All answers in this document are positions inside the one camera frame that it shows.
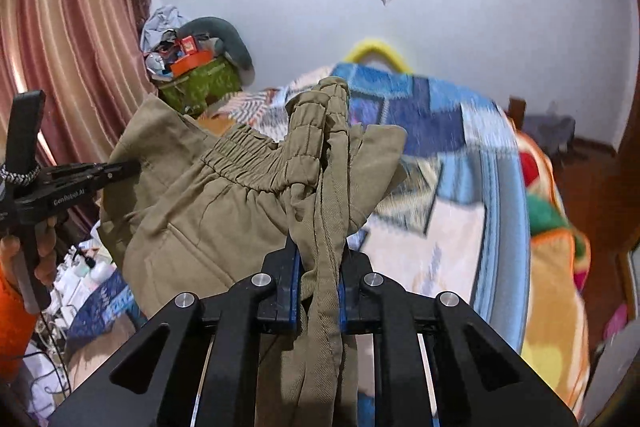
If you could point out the wooden door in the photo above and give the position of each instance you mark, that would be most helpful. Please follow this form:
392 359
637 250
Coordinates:
599 185

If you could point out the striped pink curtain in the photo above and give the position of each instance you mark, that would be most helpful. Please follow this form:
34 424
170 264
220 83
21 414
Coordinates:
86 56

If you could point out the orange fleece blanket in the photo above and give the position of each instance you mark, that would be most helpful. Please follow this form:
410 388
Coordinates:
556 331

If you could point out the grey neck pillow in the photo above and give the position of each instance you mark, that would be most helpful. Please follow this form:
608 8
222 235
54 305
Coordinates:
228 43

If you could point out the orange box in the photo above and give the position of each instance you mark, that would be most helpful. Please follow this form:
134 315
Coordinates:
191 61

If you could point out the orange sleeve forearm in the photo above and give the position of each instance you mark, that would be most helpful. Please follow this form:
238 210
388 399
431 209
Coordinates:
16 328

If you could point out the olive khaki pants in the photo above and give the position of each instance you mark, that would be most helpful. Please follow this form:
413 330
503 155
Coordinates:
206 209

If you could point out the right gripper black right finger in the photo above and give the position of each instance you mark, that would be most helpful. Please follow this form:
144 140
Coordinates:
436 361

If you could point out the green storage bag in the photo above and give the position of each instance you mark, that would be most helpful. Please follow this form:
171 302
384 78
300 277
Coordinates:
193 92

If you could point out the yellow bed footboard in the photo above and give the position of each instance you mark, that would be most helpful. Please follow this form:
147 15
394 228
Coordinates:
378 48

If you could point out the blue patchwork bed sheet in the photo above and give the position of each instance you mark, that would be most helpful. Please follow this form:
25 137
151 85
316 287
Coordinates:
458 220

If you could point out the grey cloth on pile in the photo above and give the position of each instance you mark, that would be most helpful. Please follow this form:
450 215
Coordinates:
165 18

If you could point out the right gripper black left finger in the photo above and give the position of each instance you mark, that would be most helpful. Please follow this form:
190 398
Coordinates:
195 363

